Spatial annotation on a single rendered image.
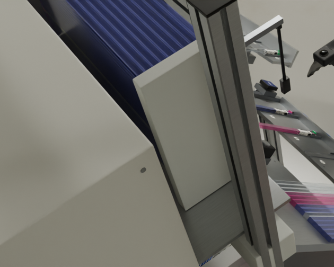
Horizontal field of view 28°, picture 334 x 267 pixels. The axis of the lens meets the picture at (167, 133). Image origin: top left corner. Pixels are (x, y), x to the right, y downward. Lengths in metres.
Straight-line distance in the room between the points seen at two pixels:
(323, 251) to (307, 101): 1.81
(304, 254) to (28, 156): 0.63
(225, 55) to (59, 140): 0.26
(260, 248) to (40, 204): 0.41
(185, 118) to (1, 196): 0.31
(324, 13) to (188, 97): 2.58
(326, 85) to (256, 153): 2.28
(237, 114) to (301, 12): 2.73
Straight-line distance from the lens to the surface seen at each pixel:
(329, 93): 3.13
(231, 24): 0.72
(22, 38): 1.05
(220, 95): 0.79
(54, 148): 0.87
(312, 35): 3.41
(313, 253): 1.33
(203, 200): 1.16
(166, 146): 1.01
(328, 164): 1.89
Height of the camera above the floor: 2.35
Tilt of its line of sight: 49 degrees down
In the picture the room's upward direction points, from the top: 19 degrees counter-clockwise
